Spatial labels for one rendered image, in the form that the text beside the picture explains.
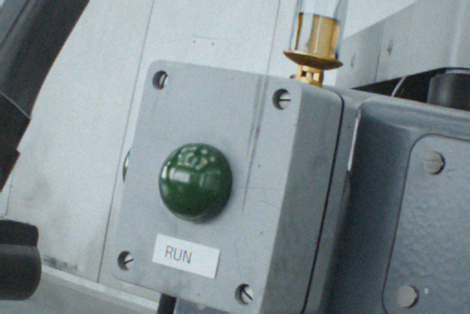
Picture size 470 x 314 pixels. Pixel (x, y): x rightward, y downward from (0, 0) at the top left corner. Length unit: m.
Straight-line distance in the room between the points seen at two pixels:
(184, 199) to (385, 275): 0.09
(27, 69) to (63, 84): 6.93
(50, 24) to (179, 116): 0.42
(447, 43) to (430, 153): 0.15
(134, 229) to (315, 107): 0.09
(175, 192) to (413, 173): 0.10
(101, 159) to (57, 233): 0.62
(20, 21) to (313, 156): 0.45
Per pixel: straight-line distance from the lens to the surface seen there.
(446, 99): 0.56
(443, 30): 0.59
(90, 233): 7.45
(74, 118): 7.65
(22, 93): 0.83
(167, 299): 0.51
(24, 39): 0.83
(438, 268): 0.43
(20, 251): 0.88
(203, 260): 0.43
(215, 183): 0.42
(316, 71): 0.50
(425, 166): 0.43
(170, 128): 0.44
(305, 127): 0.41
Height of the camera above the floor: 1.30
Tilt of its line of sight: 3 degrees down
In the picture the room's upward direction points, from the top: 11 degrees clockwise
